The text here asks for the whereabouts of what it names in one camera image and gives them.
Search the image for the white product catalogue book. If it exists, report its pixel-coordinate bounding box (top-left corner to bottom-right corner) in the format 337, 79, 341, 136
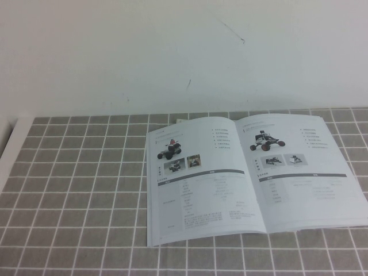
145, 114, 368, 248

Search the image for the grey white-grid checked tablecloth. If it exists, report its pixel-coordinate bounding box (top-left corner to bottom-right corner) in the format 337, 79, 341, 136
0, 106, 368, 276

